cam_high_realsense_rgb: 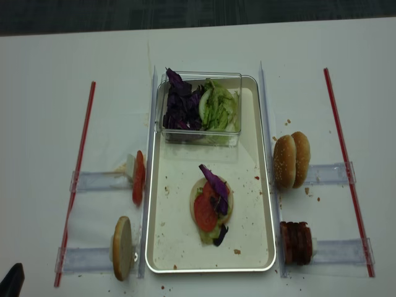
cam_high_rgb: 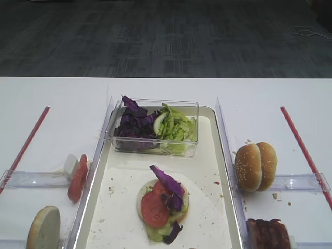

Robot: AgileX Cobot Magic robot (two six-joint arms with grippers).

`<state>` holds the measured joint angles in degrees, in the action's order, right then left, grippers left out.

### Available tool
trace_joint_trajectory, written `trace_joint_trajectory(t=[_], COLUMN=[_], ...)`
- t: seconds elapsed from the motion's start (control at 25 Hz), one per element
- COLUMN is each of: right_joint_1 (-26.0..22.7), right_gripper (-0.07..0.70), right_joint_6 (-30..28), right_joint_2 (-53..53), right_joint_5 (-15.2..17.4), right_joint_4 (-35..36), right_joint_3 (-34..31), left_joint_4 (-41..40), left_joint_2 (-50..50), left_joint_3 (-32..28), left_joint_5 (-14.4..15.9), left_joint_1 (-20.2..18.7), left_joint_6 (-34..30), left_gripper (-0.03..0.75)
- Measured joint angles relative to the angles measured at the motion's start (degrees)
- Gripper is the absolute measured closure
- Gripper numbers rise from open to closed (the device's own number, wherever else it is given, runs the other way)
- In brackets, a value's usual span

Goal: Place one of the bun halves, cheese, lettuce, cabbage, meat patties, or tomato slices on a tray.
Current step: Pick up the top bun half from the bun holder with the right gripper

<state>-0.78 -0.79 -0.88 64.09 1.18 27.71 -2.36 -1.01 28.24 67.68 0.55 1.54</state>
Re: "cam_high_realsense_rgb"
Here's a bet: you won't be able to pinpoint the sesame top bun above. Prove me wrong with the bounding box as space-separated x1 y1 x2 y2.
273 135 296 189

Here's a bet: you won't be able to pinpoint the green lettuce leaves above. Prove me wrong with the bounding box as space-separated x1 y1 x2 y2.
199 79 240 132

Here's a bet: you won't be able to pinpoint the tomato slice on bun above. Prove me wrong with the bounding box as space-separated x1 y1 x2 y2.
193 181 219 232

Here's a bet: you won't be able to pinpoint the upright tomato slice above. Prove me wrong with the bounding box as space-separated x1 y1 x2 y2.
132 150 145 206

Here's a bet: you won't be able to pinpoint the lettuce under burger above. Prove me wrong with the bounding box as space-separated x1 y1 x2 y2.
198 224 228 247

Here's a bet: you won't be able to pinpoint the stacked meat patties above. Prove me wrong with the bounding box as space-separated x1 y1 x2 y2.
280 222 313 265

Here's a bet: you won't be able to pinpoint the purple cabbage leaves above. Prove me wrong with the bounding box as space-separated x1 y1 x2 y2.
163 68 205 131

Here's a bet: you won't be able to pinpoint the clear plastic salad container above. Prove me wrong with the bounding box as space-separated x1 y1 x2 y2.
155 68 242 146

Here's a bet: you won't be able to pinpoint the purple leaf on burger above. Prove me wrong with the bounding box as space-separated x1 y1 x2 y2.
199 164 228 215

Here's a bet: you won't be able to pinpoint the white pusher block upper left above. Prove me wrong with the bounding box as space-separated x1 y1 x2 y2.
125 154 136 183

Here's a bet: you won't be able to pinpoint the white pusher block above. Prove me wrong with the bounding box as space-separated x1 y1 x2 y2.
311 238 317 258
125 154 136 183

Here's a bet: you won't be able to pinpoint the white rectangular metal tray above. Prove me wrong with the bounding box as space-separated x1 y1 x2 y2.
145 75 276 273

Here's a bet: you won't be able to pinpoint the upper left clear holder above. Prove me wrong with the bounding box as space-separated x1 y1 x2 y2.
69 171 132 193

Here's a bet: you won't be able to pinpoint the clear holder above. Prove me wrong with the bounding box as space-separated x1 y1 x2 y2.
69 171 132 193
303 162 356 186
54 247 114 274
311 238 375 265

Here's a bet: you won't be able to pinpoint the upright bottom bun slice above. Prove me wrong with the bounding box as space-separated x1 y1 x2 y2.
112 216 133 282

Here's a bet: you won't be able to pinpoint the upper right clear holder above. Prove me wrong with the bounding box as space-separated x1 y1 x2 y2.
303 162 356 186

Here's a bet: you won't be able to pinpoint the white pusher block lower right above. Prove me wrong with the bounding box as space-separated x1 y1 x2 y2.
311 238 317 258

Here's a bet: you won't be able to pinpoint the right red strip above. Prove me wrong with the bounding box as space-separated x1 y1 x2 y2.
323 67 376 278

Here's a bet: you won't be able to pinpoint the red strip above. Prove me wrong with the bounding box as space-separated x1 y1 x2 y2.
323 67 376 278
54 81 97 288

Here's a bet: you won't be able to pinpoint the lower left clear holder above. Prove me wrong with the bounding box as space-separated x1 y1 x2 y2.
54 247 114 274

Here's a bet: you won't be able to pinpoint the left red strip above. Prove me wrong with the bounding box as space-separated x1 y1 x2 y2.
54 81 97 288

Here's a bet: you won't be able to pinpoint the lower right clear holder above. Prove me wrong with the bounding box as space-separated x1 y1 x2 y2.
311 238 375 265

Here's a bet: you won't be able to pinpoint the black object bottom left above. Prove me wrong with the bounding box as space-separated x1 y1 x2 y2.
0 263 25 297

